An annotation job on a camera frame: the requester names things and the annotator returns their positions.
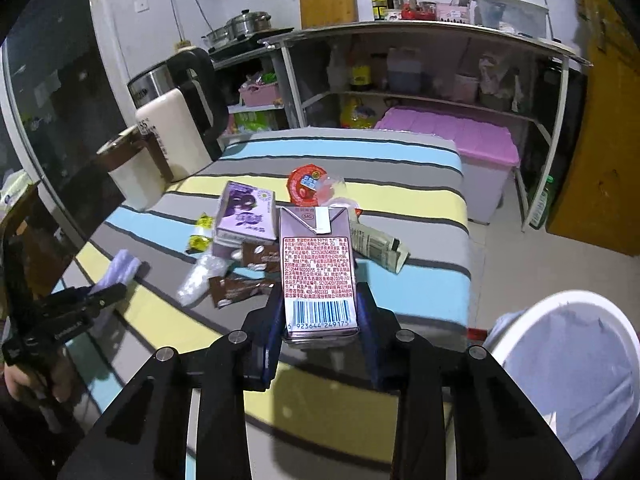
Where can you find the green packet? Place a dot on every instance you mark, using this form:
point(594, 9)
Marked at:
point(252, 121)

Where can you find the paper wrapper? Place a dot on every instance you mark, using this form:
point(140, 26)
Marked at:
point(377, 247)

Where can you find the clear plastic wrapper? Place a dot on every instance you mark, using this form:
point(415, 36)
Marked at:
point(197, 280)

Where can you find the white wall socket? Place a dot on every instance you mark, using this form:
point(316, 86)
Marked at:
point(142, 4)

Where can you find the soy sauce bottle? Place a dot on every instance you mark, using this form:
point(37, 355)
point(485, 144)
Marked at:
point(360, 72)

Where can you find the yellow wooden door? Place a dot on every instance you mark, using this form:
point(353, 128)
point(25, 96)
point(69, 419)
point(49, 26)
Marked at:
point(605, 135)

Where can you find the small steel pot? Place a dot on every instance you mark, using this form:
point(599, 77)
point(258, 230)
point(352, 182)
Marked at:
point(216, 37)

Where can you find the pink milk carton with barcode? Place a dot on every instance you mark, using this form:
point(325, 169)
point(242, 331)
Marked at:
point(320, 270)

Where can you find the clear plastic storage box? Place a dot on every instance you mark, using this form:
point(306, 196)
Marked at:
point(510, 15)

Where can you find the white and black electric kettle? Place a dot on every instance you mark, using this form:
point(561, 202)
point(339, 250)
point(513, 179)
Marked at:
point(177, 120)

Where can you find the red lidded jelly cup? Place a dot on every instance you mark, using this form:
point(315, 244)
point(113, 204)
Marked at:
point(306, 182)

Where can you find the red jar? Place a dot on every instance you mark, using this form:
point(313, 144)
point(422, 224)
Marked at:
point(417, 12)

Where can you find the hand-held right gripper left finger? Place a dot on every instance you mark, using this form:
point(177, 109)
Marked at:
point(272, 332)

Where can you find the yellow cooking oil bottle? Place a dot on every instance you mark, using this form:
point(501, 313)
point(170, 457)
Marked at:
point(357, 112)

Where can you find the white plastic jug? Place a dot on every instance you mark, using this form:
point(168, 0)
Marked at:
point(403, 72)

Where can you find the small white rack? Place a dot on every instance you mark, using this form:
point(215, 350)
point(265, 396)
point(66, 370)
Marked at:
point(235, 62)

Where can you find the crumpled plastic bags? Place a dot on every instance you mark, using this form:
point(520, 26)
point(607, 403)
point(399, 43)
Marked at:
point(500, 80)

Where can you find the purple cloth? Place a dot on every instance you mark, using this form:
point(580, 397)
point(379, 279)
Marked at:
point(122, 267)

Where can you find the brown sachet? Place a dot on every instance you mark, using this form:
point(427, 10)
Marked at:
point(240, 290)
point(261, 256)

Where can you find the green plastic bottle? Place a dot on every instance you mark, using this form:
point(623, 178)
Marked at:
point(541, 205)

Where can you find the white cup with brown lid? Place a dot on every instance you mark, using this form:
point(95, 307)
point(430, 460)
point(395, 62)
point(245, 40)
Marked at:
point(132, 175)

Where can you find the tissue pack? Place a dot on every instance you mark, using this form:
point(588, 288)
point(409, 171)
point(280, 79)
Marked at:
point(14, 190)

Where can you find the white round trash bin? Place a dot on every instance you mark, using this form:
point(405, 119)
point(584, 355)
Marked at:
point(565, 385)

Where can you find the pink basket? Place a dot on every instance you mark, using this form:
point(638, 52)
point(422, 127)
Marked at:
point(259, 95)

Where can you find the yellow snack wrapper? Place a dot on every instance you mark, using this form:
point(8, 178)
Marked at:
point(199, 232)

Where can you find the black induction cooker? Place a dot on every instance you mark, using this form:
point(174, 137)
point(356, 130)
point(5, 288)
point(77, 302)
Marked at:
point(260, 35)

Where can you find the large steel steamer pot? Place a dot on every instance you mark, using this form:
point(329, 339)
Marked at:
point(248, 22)

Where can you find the person's left hand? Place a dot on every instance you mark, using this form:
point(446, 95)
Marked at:
point(35, 380)

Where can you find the dark glass cabinet door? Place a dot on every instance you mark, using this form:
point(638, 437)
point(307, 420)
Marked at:
point(55, 85)

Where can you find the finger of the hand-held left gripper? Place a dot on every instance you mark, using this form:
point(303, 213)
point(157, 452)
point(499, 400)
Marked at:
point(90, 312)
point(95, 294)

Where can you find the yellow power strip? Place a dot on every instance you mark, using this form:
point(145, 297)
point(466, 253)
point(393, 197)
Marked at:
point(183, 46)

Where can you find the storage box with pink lid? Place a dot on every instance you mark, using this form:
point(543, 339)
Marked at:
point(450, 135)

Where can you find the purple printed drink carton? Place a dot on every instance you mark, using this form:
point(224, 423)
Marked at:
point(247, 210)

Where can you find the white metal shelf unit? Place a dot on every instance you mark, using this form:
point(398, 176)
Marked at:
point(425, 30)

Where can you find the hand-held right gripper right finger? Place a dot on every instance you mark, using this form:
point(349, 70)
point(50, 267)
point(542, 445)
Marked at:
point(367, 345)

